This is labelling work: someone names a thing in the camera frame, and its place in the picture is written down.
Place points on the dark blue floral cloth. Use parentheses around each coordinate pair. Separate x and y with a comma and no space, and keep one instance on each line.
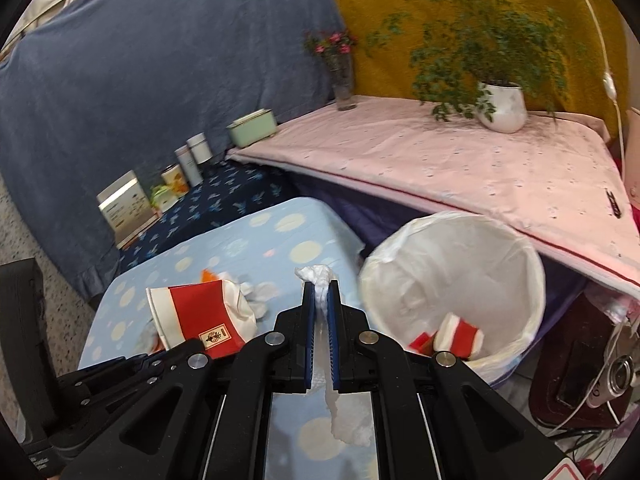
(225,195)

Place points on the dark brown wooden cabinet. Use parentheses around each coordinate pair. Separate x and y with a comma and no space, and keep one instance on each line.
(560,350)

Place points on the green plant in white pot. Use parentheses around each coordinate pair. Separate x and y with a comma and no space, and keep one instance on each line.
(502,107)

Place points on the glass vase with flowers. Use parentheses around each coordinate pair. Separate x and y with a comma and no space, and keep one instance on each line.
(344,85)

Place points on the large white tissue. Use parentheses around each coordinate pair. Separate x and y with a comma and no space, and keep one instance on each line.
(350,420)

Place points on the green packet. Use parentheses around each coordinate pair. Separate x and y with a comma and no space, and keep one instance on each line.
(162,199)

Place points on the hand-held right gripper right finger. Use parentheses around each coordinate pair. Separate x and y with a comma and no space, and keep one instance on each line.
(334,340)

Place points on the white lined waste bin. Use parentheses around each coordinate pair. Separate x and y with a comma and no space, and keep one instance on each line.
(450,270)

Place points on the pale green box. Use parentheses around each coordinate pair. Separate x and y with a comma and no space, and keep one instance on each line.
(252,130)

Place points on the white card box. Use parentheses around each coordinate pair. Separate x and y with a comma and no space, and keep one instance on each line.
(125,210)

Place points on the white bottle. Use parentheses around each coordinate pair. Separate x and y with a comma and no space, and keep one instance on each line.
(189,167)

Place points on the crushed red white paper cup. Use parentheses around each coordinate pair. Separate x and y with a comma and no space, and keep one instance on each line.
(200,310)

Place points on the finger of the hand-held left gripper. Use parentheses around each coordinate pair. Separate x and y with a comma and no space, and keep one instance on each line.
(125,364)
(100,392)

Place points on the orange printed carton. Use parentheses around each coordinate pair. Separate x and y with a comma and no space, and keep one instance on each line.
(175,180)

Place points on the pink printed cloth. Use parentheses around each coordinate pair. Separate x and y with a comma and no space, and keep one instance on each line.
(425,160)

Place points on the orange plastic bag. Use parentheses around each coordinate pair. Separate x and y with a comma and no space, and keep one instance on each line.
(207,276)

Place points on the white jar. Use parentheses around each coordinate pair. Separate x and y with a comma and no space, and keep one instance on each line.
(198,150)

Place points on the blue-grey backdrop cloth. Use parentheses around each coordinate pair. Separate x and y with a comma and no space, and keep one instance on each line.
(150,85)

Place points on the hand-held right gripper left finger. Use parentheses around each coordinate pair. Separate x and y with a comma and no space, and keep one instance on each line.
(310,340)

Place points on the black clip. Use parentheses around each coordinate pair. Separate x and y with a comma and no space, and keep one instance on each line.
(612,205)

